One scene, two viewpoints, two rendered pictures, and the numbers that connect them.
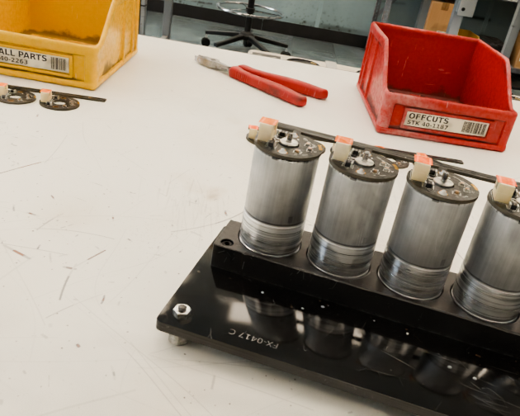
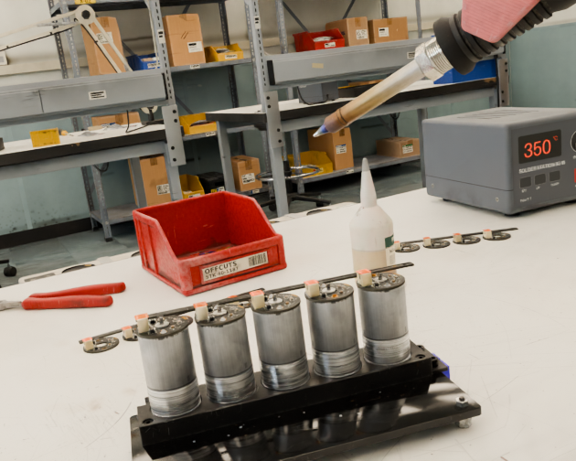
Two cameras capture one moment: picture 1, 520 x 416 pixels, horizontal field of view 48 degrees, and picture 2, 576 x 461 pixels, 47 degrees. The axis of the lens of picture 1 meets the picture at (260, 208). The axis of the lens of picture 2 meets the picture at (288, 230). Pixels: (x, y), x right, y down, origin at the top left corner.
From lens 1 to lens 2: 12 cm
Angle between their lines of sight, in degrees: 27
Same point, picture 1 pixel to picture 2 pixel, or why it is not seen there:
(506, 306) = (351, 359)
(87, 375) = not seen: outside the picture
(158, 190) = (46, 425)
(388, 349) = (299, 427)
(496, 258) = (330, 332)
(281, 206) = (179, 371)
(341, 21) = (55, 212)
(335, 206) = (217, 351)
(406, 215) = (264, 333)
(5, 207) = not seen: outside the picture
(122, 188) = (13, 440)
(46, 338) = not seen: outside the picture
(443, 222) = (289, 326)
